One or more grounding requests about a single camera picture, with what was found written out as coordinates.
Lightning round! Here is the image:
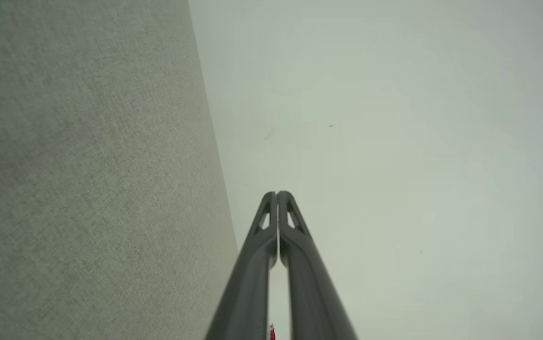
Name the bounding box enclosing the grey fabric sofa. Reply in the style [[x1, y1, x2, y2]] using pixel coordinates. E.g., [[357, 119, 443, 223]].
[[0, 0, 239, 340]]

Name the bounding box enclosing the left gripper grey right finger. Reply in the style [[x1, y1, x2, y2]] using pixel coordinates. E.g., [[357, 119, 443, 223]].
[[278, 191, 359, 340]]

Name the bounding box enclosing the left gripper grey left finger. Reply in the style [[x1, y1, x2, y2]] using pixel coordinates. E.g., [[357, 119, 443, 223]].
[[204, 191, 279, 340]]

